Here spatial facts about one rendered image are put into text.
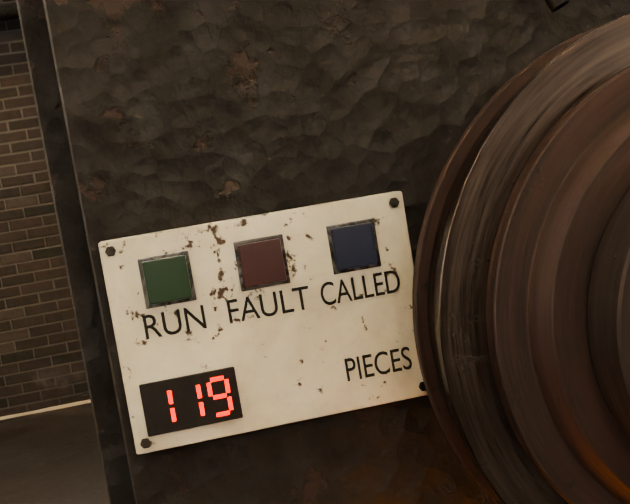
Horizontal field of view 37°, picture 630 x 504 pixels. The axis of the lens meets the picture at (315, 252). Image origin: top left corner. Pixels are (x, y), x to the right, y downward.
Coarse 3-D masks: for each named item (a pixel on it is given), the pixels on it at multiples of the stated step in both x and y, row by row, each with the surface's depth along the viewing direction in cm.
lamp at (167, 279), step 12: (144, 264) 77; (156, 264) 77; (168, 264) 77; (180, 264) 78; (144, 276) 77; (156, 276) 77; (168, 276) 78; (180, 276) 78; (156, 288) 77; (168, 288) 78; (180, 288) 78; (156, 300) 77; (168, 300) 78
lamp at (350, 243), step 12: (336, 228) 80; (348, 228) 80; (360, 228) 80; (372, 228) 80; (336, 240) 80; (348, 240) 80; (360, 240) 80; (372, 240) 80; (336, 252) 80; (348, 252) 80; (360, 252) 80; (372, 252) 80; (336, 264) 80; (348, 264) 80; (360, 264) 80; (372, 264) 80
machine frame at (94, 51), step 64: (64, 0) 78; (128, 0) 78; (192, 0) 79; (256, 0) 80; (320, 0) 81; (384, 0) 82; (448, 0) 83; (512, 0) 84; (576, 0) 85; (64, 64) 78; (128, 64) 79; (192, 64) 80; (256, 64) 80; (320, 64) 81; (384, 64) 82; (448, 64) 83; (512, 64) 84; (64, 128) 86; (128, 128) 79; (192, 128) 80; (256, 128) 81; (320, 128) 82; (384, 128) 83; (448, 128) 84; (64, 192) 86; (128, 192) 79; (192, 192) 80; (256, 192) 81; (320, 192) 82; (384, 192) 83; (64, 256) 87; (128, 448) 80; (192, 448) 81; (256, 448) 82; (320, 448) 83; (384, 448) 84; (448, 448) 85
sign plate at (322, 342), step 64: (128, 256) 77; (192, 256) 78; (320, 256) 80; (384, 256) 81; (128, 320) 78; (192, 320) 79; (256, 320) 79; (320, 320) 80; (384, 320) 81; (128, 384) 78; (192, 384) 78; (256, 384) 80; (320, 384) 81; (384, 384) 82
